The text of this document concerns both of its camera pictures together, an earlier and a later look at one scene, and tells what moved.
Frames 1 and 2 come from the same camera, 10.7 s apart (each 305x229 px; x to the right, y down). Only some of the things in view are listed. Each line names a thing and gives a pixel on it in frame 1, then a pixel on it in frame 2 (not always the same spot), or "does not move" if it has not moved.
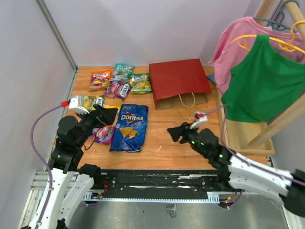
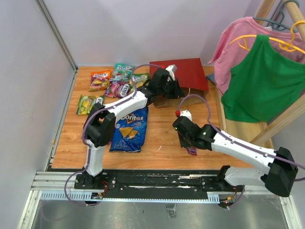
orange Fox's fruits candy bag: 99,80 does not move
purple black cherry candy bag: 117,89 does not move
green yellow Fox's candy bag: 88,101 does not move
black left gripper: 107,117 -> 177,92
